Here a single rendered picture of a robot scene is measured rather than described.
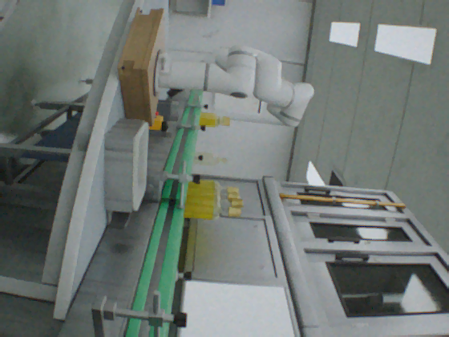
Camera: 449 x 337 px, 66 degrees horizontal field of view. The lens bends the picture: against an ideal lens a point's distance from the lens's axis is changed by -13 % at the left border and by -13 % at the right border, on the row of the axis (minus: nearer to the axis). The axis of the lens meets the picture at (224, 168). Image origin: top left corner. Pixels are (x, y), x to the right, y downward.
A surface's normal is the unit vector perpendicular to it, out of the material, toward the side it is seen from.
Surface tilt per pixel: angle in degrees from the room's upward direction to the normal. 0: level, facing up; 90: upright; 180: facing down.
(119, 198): 90
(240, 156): 90
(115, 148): 90
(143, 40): 90
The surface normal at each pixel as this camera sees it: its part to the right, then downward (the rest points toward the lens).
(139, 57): 0.10, -0.47
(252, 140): 0.02, 0.37
